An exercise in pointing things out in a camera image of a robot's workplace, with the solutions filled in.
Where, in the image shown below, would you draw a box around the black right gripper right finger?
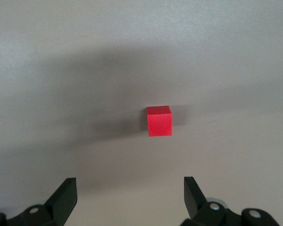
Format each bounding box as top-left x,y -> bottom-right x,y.
180,176 -> 281,226

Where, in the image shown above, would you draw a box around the red cube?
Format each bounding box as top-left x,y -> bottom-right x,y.
146,105 -> 173,137

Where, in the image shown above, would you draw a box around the brown table mat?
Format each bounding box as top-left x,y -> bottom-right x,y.
0,0 -> 283,226

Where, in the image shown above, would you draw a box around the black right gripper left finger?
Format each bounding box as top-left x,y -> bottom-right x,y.
0,178 -> 78,226

